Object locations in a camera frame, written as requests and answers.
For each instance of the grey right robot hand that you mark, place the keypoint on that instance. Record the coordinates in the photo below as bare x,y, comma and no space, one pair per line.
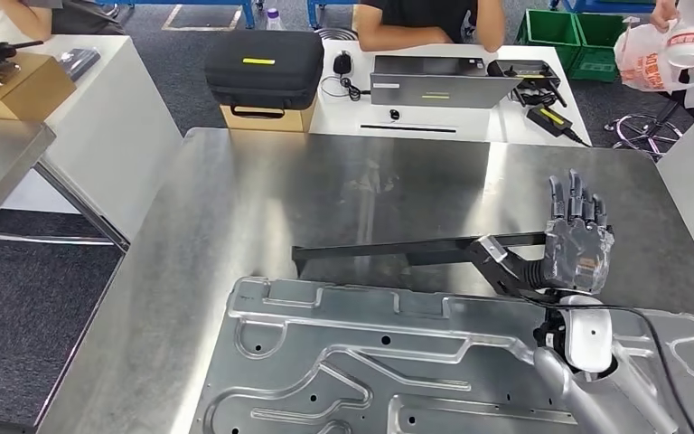
577,257

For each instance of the black licence plate bracket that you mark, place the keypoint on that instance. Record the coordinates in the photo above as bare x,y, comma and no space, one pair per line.
383,248

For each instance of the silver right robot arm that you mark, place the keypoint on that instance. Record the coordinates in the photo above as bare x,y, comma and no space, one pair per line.
586,335

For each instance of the stainless steel workbench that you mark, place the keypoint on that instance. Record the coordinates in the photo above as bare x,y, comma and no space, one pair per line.
323,191

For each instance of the chrome chair base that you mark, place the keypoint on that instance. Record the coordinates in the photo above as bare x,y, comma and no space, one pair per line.
646,135

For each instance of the black laptop power brick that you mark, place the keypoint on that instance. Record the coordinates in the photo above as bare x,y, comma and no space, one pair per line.
547,118

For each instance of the black remote controller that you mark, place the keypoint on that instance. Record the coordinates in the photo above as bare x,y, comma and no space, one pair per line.
523,72

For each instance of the printed plastic bag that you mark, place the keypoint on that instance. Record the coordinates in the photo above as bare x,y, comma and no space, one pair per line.
640,60

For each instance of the green plastic crate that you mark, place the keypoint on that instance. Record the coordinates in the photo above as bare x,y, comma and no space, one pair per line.
544,36
598,48

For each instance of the grey laptop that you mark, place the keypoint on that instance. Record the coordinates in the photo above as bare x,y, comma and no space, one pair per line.
437,84

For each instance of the embossed sheet metal panel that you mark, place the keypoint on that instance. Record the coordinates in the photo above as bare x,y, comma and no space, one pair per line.
383,371

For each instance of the small black dongle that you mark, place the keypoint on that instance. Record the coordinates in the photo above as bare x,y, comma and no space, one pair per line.
394,114

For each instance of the white takeaway bowl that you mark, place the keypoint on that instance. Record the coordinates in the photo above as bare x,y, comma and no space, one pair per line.
691,48

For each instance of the black computer mouse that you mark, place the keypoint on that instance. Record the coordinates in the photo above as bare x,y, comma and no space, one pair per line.
343,63

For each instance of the cardboard box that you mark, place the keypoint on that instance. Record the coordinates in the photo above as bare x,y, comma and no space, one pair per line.
263,123
18,90

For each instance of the black zippered carry case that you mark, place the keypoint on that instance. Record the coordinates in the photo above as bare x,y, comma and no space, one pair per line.
263,66

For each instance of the clear plastic bottle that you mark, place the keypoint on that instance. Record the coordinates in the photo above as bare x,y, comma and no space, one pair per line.
274,19

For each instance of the black wrapped packet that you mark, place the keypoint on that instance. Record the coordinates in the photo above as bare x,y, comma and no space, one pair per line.
77,63

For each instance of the stainless steel table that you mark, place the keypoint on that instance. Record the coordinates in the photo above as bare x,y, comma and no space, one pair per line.
0,156

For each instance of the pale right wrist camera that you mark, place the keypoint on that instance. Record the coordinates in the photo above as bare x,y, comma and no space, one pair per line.
492,248

